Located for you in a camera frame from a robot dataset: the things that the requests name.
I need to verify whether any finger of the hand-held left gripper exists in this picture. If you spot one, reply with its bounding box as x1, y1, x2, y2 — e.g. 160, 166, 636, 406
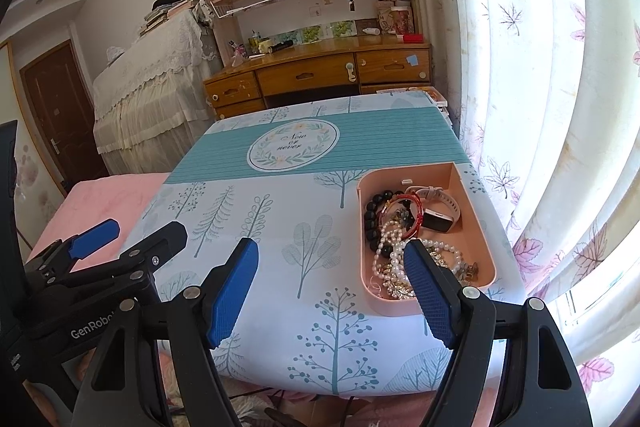
22, 218, 121, 278
65, 221, 189, 303

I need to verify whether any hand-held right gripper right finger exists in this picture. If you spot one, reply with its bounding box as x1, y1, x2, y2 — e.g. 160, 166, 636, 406
402, 238, 593, 427

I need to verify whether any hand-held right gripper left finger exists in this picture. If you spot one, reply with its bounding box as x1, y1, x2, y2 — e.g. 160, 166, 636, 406
70, 237, 261, 427

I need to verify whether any ornate gold necklace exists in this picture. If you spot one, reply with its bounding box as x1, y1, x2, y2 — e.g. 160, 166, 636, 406
372, 264, 416, 300

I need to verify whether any pearl bracelet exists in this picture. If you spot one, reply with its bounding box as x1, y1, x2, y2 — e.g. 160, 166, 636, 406
420, 238, 461, 268

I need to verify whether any long pearl necklace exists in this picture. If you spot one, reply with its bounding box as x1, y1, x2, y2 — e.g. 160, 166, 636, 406
371, 229, 416, 288

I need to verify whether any pink strap wristwatch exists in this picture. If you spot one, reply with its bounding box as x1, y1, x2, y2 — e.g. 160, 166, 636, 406
407, 186, 462, 234

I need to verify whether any red string bracelet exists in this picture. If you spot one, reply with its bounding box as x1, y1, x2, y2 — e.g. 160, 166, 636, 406
382, 193, 426, 238

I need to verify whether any black bead bracelet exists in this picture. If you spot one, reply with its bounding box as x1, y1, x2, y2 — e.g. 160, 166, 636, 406
364, 190, 406, 255

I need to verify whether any pink jewelry tray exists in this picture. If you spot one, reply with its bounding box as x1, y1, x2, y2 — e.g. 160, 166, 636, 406
356, 162, 497, 303

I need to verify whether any pink blanket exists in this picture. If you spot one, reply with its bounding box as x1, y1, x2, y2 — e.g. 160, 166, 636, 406
25, 172, 171, 263

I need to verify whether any printed tree-pattern tablecloth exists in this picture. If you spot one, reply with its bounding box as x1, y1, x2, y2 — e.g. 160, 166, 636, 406
117, 94, 526, 395

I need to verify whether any brown wooden door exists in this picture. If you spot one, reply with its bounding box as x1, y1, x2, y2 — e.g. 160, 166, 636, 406
19, 39, 108, 185

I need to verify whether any lace cloth covered piano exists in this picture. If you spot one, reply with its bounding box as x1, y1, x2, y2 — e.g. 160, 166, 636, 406
92, 9, 223, 175

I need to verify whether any wooden desk with drawers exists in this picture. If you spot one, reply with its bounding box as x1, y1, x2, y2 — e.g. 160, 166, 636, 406
202, 38, 433, 120

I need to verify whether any floral leaf-print curtain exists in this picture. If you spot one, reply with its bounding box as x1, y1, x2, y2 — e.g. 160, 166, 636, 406
415, 0, 640, 427

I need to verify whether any stack of books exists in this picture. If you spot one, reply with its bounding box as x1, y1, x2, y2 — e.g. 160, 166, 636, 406
139, 0, 201, 38

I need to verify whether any green leaf picture strip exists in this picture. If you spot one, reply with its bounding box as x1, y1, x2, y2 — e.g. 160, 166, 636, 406
290, 21, 358, 44

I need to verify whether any floral paper bag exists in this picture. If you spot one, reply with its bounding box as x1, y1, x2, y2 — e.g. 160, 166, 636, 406
376, 0, 415, 35

